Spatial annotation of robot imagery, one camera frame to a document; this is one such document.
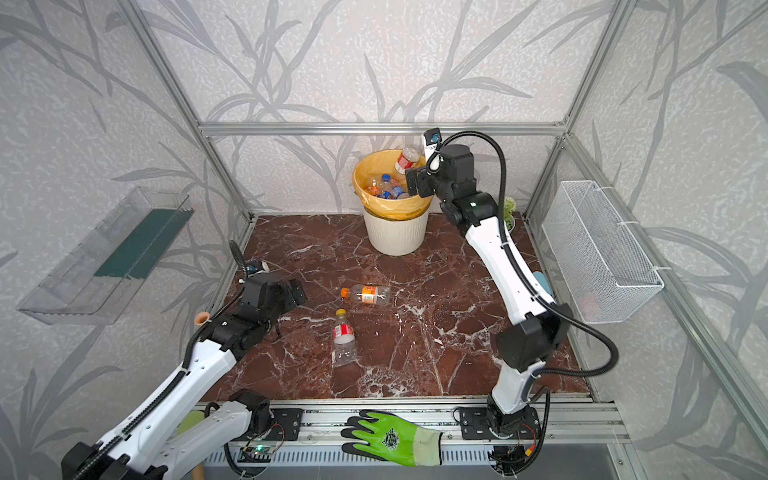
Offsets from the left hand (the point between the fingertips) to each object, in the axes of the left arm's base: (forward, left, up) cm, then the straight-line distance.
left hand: (293, 280), depth 80 cm
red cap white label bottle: (+39, -31, +12) cm, 51 cm away
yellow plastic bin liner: (+42, -19, +7) cm, 47 cm away
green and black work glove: (-35, -28, -15) cm, 47 cm away
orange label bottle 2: (+34, -20, +3) cm, 39 cm away
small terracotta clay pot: (-8, +25, -7) cm, 27 cm away
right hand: (+22, -36, +25) cm, 49 cm away
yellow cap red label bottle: (-10, -13, -12) cm, 20 cm away
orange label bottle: (+4, -22, -16) cm, 27 cm away
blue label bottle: (+33, -26, +3) cm, 42 cm away
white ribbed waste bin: (+21, -27, -7) cm, 35 cm away
